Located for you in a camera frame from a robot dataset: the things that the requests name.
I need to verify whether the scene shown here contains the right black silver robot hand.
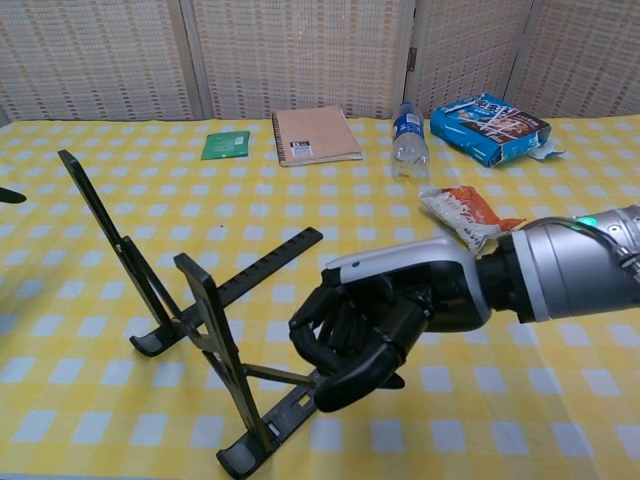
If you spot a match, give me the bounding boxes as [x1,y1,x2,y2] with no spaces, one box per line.
[288,235,494,414]

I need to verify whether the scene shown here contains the black folding laptop stand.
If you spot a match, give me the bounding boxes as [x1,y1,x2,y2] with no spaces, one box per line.
[57,148,325,477]

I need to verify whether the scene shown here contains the woven bamboo folding screen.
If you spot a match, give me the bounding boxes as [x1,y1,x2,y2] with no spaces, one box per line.
[0,0,640,123]

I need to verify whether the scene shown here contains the orange white snack bag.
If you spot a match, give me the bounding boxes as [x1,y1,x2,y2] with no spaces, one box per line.
[418,184,529,254]

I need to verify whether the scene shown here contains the yellow white checkered tablecloth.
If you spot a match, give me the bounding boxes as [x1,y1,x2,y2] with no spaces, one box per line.
[0,114,640,480]

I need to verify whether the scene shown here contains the clear bottle with blue label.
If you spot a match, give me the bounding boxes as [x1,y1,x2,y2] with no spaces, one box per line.
[390,101,431,180]

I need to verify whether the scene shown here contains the blue snack box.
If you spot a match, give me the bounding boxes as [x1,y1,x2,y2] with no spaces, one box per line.
[429,92,566,169]

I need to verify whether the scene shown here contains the brown spiral notebook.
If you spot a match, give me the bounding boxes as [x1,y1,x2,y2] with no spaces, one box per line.
[271,105,365,168]

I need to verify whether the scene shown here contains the green foil packet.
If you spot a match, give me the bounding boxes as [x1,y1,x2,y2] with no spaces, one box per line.
[200,130,251,162]

